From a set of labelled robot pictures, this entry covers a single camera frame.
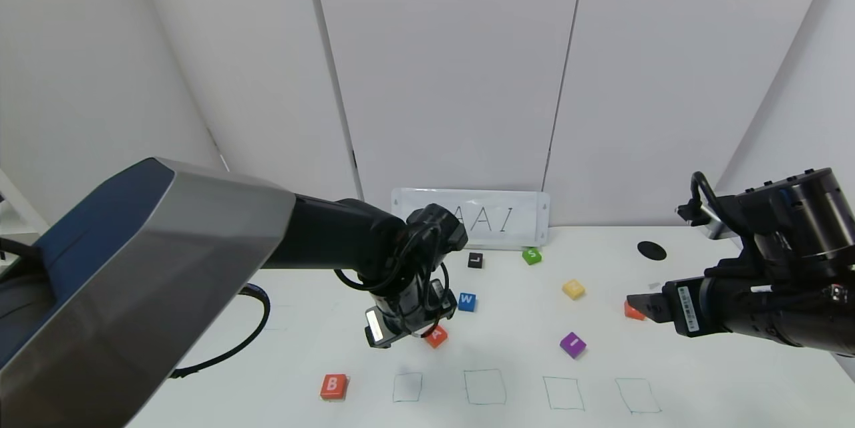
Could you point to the purple I letter block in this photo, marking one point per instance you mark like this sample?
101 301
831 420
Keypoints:
573 345

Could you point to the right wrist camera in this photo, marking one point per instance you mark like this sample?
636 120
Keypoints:
718 226

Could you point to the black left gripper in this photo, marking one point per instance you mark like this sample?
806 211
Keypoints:
376 329

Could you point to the white shelf unit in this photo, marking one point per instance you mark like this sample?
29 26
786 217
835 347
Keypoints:
13 228

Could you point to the white BAAI sign board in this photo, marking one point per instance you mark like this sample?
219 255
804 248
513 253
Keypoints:
514 218

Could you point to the black L letter block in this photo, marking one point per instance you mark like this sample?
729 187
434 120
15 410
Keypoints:
475 260

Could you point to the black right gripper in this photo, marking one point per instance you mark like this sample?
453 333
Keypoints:
686 308

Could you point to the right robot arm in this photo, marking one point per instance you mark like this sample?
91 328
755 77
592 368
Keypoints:
808 214

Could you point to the yellow letter block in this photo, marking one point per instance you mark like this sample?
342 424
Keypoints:
574 289

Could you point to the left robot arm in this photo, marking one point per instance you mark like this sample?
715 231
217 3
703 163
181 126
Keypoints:
167 268

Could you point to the green S letter block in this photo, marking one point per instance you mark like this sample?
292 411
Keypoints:
532 256

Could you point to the orange A letter block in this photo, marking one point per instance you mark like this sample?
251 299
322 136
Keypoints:
632 313
438 337

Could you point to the orange B letter block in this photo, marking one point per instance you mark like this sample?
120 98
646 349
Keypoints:
333 387

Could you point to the black table grommet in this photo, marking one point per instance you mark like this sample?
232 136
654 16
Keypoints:
652 251

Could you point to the blue W letter block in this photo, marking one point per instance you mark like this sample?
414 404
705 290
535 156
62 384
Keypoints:
467 302

